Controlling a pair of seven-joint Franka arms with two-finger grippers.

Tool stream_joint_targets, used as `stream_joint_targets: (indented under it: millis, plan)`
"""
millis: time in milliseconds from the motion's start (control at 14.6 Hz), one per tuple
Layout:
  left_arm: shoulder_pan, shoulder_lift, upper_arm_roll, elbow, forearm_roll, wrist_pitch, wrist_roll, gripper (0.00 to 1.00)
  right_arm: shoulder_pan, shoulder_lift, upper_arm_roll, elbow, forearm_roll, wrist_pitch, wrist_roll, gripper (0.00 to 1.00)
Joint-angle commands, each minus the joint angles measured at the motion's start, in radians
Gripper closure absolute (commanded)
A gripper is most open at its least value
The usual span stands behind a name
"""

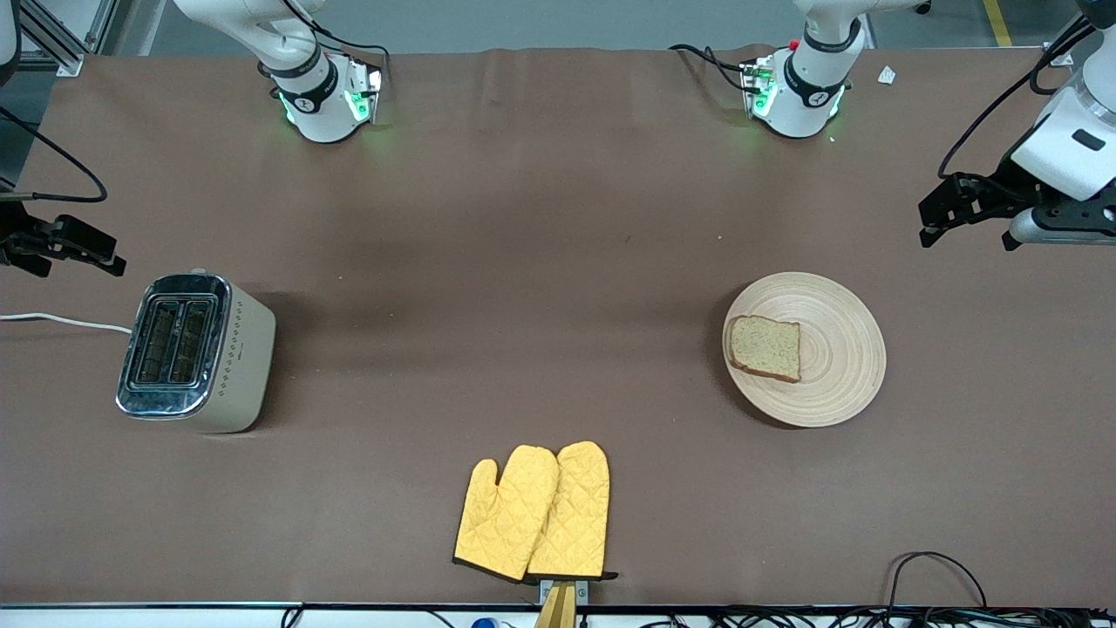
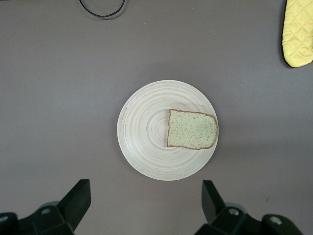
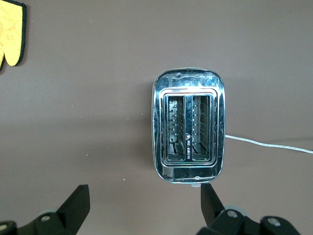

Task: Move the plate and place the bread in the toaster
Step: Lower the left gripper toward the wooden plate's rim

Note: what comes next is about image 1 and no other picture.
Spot round wooden plate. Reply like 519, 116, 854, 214
722, 272, 888, 428

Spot brown bread slice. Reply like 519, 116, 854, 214
727, 315, 802, 384

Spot beige chrome two-slot toaster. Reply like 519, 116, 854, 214
115, 272, 277, 434

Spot yellow quilted oven mitt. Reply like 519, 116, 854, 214
526, 440, 611, 580
453, 445, 561, 583

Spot yellow wooden stick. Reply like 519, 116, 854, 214
534, 583, 578, 628

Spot white toaster power cable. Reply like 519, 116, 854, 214
0, 311, 133, 336

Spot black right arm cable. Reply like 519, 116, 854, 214
0, 105, 109, 204

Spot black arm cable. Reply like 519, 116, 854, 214
937, 16, 1092, 180
0, 105, 109, 204

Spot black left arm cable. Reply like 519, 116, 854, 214
937, 16, 1092, 180

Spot aluminium frame profile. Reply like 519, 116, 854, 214
17, 0, 88, 78

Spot black left base cable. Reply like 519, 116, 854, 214
670, 44, 752, 93

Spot black base cable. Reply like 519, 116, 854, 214
670, 44, 752, 93
288, 0, 391, 84

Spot black right base cable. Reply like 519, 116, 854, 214
288, 0, 391, 84

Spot black looped cable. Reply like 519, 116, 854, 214
888, 550, 989, 611

